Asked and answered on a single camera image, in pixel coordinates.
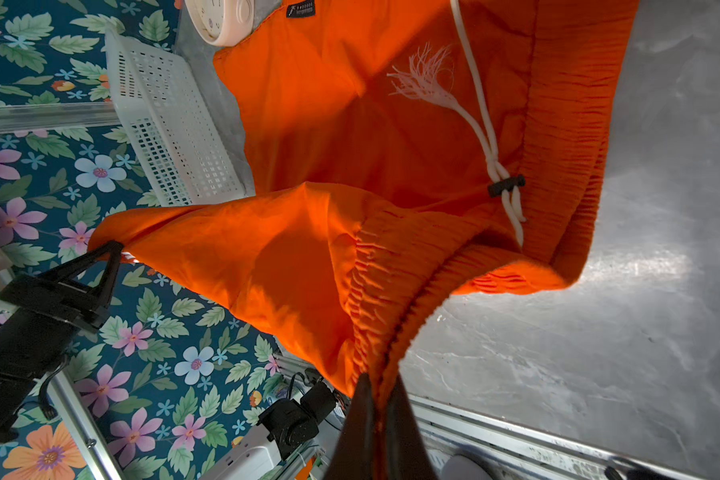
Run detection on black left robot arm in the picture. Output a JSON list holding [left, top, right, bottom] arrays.
[[0, 241, 123, 444]]

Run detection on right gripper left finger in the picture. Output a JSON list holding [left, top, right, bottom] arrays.
[[324, 373, 375, 480]]

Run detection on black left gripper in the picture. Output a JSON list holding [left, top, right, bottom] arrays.
[[0, 241, 123, 330]]

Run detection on orange shorts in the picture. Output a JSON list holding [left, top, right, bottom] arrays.
[[90, 1, 638, 406]]

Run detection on pink round alarm clock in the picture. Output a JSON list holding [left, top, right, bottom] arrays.
[[183, 0, 255, 47]]

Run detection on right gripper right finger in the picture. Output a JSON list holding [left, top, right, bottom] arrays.
[[384, 376, 437, 480]]

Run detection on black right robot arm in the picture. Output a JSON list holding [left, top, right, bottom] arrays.
[[202, 373, 438, 479]]

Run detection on white plastic laundry basket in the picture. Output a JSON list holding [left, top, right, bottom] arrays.
[[105, 28, 245, 207]]

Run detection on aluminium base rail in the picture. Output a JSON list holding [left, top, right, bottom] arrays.
[[405, 378, 699, 480]]

